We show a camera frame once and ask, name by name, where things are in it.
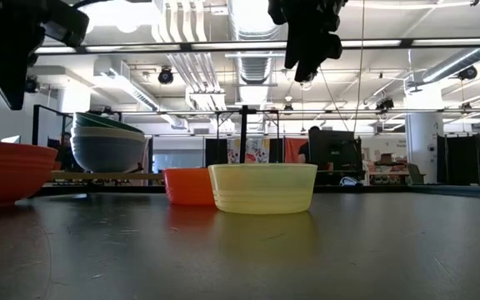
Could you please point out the black metal frame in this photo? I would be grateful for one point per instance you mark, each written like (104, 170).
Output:
(36, 125)

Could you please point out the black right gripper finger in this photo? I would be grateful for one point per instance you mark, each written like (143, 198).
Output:
(296, 48)
(319, 50)

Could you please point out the overhead frame beam with lights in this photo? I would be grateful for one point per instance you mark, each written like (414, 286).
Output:
(406, 42)

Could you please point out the large pale blue bowl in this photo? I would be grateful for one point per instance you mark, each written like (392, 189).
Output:
(106, 155)

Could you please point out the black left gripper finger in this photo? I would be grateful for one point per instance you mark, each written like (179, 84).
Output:
(13, 71)

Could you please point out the black monitor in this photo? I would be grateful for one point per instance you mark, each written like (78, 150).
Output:
(336, 150)

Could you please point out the floral patterned curtain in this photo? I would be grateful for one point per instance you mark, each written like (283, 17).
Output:
(256, 150)

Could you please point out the small yellow plastic bowl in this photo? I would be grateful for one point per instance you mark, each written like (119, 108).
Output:
(261, 187)

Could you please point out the large red bowl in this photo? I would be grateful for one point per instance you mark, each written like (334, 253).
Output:
(6, 179)

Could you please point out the black shelf upright post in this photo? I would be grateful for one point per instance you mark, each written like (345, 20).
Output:
(243, 133)

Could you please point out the large white bowl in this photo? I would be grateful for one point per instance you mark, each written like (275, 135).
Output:
(106, 134)

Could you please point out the person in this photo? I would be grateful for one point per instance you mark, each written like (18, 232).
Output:
(303, 155)
(66, 156)

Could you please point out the black partition screen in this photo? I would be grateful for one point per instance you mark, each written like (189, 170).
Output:
(461, 160)

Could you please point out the silver ventilation duct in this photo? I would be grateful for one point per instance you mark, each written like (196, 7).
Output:
(254, 66)
(461, 62)

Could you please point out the white ceiling pipes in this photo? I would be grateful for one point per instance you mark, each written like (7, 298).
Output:
(190, 62)

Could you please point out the orange cloth panel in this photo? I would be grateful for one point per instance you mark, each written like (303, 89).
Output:
(294, 150)

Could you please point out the large teal bowl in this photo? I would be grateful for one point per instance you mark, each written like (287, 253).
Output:
(98, 121)

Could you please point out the green chair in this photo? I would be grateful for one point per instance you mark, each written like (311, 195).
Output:
(415, 174)

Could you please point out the white building column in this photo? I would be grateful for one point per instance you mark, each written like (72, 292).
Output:
(423, 141)

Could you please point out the small orange plastic bowl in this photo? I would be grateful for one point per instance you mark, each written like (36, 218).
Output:
(188, 187)

